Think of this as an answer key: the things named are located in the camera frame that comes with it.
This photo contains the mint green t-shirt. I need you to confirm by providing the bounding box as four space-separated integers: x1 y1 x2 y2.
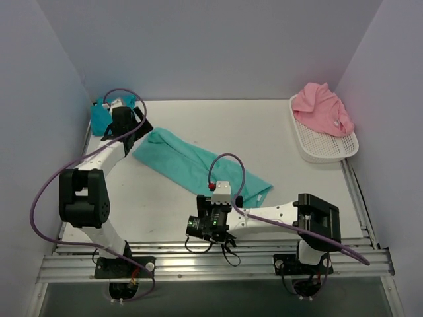
132 127 274 209

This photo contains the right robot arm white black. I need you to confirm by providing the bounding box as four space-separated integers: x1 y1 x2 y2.
186 194 341 273

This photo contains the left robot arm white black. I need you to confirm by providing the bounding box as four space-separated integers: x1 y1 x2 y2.
59 106 153 277

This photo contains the folded teal blue t-shirt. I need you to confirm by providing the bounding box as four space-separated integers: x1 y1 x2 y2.
91 96 137 137

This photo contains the white perforated plastic basket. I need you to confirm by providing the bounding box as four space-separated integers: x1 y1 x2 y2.
288 94 359 164

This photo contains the pink t-shirt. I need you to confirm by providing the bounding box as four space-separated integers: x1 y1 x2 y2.
291 83 355 137

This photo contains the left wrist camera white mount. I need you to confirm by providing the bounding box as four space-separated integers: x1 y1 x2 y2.
102 97 126 114

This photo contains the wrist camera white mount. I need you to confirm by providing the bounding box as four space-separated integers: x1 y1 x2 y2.
102 97 126 114
208 181 231 205

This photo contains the right black loop cable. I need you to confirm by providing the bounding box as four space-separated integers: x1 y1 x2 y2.
184 234 242 267

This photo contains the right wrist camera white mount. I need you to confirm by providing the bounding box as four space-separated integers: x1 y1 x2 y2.
208 181 231 205

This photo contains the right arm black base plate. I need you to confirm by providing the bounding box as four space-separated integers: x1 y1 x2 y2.
272 253 334 276

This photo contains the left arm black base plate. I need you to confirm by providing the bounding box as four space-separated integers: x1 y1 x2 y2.
94 256 156 279

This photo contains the aluminium rail frame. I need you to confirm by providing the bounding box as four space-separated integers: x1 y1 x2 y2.
35 118 396 285

